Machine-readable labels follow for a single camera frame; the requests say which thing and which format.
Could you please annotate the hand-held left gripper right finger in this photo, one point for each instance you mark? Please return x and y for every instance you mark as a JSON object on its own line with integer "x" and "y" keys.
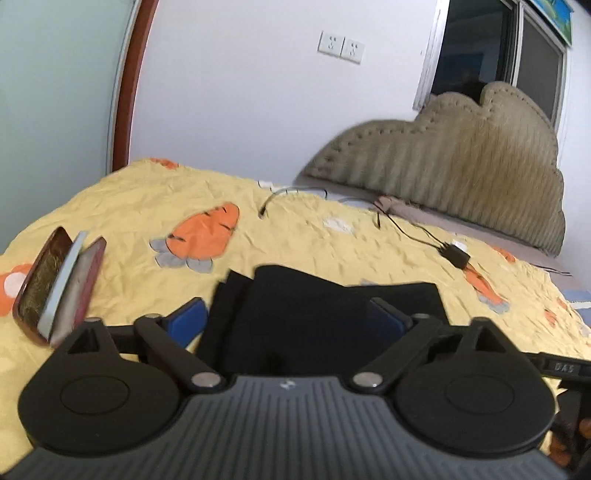
{"x": 383, "y": 318}

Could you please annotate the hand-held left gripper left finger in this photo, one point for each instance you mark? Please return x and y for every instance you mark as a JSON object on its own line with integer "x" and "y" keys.
{"x": 187, "y": 318}

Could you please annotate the black pants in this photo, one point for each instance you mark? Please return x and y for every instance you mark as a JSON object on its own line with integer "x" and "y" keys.
{"x": 314, "y": 314}

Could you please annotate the black power adapter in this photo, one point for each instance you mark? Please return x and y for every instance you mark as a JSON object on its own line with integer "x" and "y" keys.
{"x": 456, "y": 255}

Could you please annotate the yellow carrot print blanket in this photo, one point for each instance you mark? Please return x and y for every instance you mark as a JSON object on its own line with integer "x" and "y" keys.
{"x": 115, "y": 207}

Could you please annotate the brown open case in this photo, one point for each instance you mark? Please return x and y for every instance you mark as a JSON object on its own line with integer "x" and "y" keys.
{"x": 46, "y": 277}

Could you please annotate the olive padded headboard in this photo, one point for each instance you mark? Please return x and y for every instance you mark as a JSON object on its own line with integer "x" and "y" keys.
{"x": 438, "y": 157}

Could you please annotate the frosted glass door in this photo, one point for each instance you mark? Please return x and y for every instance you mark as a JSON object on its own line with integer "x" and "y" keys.
{"x": 55, "y": 115}

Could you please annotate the sliding window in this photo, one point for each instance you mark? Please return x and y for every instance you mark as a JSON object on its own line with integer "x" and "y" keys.
{"x": 475, "y": 50}

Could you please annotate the brown door frame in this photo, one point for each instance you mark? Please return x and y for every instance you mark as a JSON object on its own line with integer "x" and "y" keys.
{"x": 129, "y": 92}

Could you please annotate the blue green wall picture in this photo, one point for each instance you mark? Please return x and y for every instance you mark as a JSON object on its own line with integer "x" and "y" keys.
{"x": 558, "y": 14}

